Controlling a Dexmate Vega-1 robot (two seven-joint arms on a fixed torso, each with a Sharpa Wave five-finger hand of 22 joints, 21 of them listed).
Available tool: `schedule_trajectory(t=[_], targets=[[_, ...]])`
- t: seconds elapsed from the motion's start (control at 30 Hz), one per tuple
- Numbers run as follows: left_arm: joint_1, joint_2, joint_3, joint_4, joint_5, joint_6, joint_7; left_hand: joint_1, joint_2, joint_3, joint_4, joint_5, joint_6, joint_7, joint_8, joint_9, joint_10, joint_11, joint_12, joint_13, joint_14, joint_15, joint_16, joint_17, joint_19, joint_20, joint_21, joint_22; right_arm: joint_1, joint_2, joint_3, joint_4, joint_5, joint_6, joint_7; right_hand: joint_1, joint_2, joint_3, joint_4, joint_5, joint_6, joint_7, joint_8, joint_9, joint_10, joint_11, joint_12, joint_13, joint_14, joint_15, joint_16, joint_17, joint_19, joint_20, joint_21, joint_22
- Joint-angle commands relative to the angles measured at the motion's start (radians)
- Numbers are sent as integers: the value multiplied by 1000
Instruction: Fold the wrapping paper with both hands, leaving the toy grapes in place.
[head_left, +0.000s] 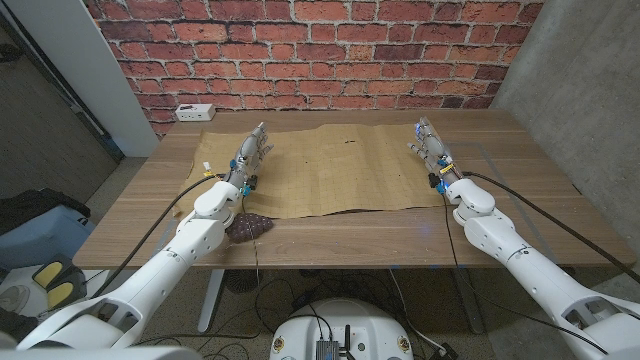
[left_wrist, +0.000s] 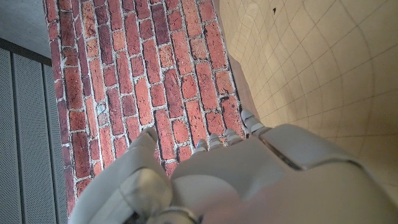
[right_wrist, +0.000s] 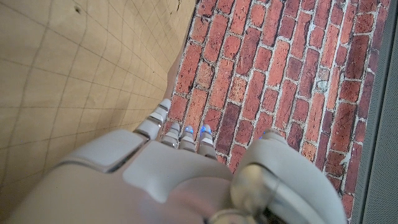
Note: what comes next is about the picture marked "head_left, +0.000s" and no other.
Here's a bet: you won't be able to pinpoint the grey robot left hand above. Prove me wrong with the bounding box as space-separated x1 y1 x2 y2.
225 122 275 185

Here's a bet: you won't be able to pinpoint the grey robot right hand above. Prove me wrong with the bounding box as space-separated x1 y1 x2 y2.
405 117 464 189

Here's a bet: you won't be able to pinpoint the brown floral wrapping paper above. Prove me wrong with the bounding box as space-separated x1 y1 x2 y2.
174 122 454 220

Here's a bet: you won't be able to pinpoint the purple toy grapes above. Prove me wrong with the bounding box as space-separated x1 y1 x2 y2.
224 212 275 245

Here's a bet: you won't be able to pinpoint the white power strip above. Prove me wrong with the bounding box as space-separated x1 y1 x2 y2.
174 103 217 123

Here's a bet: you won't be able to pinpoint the red brick printed backdrop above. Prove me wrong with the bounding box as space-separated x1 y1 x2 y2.
84 0 546 139

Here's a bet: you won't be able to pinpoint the dark round floor fan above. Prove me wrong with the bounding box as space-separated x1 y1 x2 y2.
223 269 264 295

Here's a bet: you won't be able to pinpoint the white table leg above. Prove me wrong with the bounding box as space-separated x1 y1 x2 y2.
197 268 226 334

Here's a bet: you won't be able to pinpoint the grey table leg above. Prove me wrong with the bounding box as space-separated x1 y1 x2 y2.
452 268 485 335

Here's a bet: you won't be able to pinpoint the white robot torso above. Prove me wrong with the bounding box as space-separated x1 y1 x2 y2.
268 298 415 360

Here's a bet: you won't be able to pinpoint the small grey electronics box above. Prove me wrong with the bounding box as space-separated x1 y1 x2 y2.
314 339 341 360

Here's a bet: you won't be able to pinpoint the black yellow foot pedal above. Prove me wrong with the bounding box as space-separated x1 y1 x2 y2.
30 253 89 311

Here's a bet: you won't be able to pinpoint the black cloth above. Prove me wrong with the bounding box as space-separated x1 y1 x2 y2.
0 188 92 236

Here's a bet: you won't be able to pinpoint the blue plastic bin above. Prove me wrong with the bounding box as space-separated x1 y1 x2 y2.
0 204 96 271

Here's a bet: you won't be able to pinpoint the white round device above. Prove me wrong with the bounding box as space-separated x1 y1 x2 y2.
0 283 32 315

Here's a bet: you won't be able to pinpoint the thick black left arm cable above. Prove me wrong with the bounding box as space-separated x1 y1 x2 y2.
91 172 227 300

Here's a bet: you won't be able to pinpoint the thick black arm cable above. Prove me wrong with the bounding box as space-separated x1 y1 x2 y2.
91 172 227 300
462 170 640 284

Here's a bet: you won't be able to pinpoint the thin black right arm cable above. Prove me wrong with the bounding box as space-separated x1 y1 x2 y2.
441 192 609 356

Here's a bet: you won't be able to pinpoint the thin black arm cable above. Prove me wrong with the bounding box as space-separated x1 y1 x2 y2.
441 192 609 356
241 192 261 301

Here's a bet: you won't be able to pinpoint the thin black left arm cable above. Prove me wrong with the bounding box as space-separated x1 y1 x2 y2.
241 192 261 301

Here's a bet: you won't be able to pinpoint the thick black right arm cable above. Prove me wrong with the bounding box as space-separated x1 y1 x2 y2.
462 170 640 284

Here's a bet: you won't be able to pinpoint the white floor cable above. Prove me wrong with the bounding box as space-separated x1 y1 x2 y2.
388 268 446 352

